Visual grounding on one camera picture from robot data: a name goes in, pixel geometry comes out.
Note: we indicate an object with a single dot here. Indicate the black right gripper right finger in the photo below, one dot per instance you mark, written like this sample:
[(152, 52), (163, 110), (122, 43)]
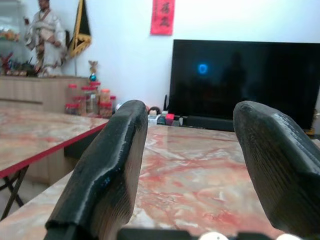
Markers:
[(282, 170)]

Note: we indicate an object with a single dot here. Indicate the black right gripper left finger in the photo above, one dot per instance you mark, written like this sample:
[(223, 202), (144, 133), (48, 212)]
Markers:
[(107, 170)]

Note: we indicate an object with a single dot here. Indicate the short red lid jar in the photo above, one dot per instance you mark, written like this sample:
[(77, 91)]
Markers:
[(73, 109), (105, 110)]

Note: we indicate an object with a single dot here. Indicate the white plastic container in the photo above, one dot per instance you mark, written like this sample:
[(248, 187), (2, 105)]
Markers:
[(153, 120)]

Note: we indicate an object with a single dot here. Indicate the wide red lid jar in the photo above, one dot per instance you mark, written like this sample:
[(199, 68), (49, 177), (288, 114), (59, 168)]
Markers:
[(90, 101)]

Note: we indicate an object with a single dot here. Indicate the orange filled red lid jar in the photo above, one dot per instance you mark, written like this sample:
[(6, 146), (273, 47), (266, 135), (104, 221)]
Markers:
[(105, 96)]

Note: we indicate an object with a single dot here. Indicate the dark haired doll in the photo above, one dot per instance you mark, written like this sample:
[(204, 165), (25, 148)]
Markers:
[(153, 110)]

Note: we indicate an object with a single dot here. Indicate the small red box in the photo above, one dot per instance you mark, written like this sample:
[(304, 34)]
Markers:
[(170, 116)]

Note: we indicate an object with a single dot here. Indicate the marble folding table red edge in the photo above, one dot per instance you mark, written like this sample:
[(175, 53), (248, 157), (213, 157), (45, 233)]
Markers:
[(32, 135)]

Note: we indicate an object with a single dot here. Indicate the tall red lid jar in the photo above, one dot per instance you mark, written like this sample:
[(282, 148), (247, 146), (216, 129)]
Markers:
[(72, 93)]

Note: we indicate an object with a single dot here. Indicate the black soundbar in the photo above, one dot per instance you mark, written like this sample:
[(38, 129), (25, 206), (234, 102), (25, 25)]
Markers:
[(210, 123)]

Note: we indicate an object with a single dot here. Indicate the black router antenna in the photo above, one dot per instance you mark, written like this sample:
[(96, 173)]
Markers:
[(165, 102)]

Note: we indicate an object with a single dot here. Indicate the black flat television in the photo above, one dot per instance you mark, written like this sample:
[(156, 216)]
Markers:
[(262, 80)]

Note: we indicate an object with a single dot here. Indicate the small ornament with blue ball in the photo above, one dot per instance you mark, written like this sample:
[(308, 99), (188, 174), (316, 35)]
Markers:
[(93, 71)]

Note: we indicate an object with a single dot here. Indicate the light wooden sideboard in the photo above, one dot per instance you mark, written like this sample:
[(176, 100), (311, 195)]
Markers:
[(37, 92)]

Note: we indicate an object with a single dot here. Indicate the black flag yellow fringe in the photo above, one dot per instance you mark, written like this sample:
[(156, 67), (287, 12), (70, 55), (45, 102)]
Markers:
[(81, 32)]

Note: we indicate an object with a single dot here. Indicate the white robed statue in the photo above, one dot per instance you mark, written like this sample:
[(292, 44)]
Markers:
[(46, 37)]

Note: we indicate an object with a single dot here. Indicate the red coral decoration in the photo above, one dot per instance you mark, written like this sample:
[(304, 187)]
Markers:
[(5, 63)]

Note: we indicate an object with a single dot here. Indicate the red paper scroll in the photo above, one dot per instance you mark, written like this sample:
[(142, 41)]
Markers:
[(162, 17)]

